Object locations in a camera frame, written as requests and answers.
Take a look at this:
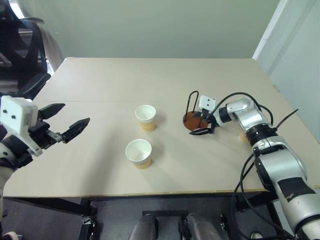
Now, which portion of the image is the black tape patch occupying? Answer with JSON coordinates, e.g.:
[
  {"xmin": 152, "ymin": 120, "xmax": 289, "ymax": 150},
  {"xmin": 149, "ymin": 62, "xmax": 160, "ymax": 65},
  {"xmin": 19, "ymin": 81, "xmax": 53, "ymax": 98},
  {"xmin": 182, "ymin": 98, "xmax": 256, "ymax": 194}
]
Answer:
[{"xmin": 278, "ymin": 176, "xmax": 316, "ymax": 202}]

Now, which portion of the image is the black wire cup holder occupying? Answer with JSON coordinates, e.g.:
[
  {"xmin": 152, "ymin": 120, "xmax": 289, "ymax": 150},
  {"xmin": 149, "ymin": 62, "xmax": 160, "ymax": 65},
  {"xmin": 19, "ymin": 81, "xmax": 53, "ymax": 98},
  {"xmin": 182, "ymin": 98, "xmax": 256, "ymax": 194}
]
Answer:
[{"xmin": 182, "ymin": 91, "xmax": 213, "ymax": 131}]

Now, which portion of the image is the black office chair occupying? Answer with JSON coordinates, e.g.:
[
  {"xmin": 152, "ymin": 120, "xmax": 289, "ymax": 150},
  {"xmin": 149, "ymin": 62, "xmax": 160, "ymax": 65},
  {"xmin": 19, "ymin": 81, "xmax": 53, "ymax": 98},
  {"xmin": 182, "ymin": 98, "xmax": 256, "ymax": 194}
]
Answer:
[{"xmin": 0, "ymin": 0, "xmax": 52, "ymax": 101}]

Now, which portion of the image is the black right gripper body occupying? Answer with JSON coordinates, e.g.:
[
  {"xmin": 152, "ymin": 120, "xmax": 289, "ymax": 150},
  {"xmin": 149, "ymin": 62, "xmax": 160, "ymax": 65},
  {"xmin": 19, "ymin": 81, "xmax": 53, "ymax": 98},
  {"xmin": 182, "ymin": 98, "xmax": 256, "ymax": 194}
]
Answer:
[{"xmin": 201, "ymin": 109, "xmax": 218, "ymax": 135}]

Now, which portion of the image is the dark grey rounded cover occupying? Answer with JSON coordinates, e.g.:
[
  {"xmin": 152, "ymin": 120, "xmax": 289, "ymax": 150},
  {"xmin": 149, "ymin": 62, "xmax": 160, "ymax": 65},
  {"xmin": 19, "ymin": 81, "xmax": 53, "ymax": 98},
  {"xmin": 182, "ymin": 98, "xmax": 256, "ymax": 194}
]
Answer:
[
  {"xmin": 128, "ymin": 213, "xmax": 159, "ymax": 240},
  {"xmin": 186, "ymin": 213, "xmax": 224, "ymax": 240}
]

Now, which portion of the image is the grey chair backrest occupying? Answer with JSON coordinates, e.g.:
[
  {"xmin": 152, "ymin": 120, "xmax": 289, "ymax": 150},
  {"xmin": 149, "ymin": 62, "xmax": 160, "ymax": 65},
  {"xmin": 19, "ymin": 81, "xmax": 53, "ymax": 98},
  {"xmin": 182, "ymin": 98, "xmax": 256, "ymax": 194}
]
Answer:
[{"xmin": 29, "ymin": 16, "xmax": 66, "ymax": 73}]

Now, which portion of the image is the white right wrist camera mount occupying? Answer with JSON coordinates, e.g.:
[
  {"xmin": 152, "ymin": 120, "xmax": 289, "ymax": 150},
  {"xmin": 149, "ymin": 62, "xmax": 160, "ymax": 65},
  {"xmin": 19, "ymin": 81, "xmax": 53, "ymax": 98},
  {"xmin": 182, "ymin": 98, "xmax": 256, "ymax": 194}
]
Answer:
[{"xmin": 198, "ymin": 94, "xmax": 217, "ymax": 112}]

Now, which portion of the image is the black metal table leg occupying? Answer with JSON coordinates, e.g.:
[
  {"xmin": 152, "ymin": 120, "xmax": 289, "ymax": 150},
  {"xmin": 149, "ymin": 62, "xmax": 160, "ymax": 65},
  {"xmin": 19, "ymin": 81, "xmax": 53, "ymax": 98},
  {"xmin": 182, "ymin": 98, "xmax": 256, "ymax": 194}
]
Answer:
[
  {"xmin": 234, "ymin": 191, "xmax": 287, "ymax": 240},
  {"xmin": 3, "ymin": 197, "xmax": 98, "ymax": 240}
]

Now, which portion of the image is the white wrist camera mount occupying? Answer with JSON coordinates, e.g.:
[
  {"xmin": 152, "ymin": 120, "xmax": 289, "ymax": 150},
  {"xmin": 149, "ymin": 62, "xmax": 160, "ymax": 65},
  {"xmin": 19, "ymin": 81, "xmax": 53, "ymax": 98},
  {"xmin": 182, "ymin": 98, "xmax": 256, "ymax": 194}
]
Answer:
[
  {"xmin": 0, "ymin": 95, "xmax": 43, "ymax": 158},
  {"xmin": 198, "ymin": 94, "xmax": 217, "ymax": 112}
]

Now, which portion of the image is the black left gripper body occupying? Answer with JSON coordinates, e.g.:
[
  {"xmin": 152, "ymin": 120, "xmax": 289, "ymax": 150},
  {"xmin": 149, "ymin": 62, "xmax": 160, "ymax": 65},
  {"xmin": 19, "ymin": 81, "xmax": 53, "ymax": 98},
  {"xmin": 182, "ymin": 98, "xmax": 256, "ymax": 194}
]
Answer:
[{"xmin": 28, "ymin": 119, "xmax": 63, "ymax": 151}]

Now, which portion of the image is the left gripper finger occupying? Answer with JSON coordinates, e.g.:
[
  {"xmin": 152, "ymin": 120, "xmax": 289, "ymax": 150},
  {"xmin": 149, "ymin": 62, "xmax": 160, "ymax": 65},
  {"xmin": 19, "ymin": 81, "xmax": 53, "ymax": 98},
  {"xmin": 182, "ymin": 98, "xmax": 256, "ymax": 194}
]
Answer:
[
  {"xmin": 37, "ymin": 103, "xmax": 66, "ymax": 120},
  {"xmin": 61, "ymin": 117, "xmax": 91, "ymax": 145}
]

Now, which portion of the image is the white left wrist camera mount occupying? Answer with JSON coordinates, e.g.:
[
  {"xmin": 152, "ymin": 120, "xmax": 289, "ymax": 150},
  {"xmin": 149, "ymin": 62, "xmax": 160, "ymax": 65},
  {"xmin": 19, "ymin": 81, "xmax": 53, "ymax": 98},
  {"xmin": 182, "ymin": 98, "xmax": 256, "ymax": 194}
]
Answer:
[{"xmin": 0, "ymin": 95, "xmax": 43, "ymax": 158}]

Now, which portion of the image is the black cable tie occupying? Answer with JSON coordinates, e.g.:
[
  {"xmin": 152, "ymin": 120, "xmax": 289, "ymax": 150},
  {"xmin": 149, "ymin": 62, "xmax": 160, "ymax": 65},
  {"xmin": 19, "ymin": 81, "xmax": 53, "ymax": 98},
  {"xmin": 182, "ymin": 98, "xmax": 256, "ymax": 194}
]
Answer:
[{"xmin": 274, "ymin": 108, "xmax": 299, "ymax": 132}]

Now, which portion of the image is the white and yellow paper cup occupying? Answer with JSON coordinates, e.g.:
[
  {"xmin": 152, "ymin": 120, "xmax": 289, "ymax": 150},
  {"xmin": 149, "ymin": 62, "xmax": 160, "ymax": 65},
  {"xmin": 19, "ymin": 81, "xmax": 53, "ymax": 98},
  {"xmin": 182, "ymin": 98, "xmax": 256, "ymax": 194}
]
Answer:
[
  {"xmin": 134, "ymin": 104, "xmax": 157, "ymax": 132},
  {"xmin": 125, "ymin": 138, "xmax": 153, "ymax": 170},
  {"xmin": 239, "ymin": 129, "xmax": 251, "ymax": 145}
]

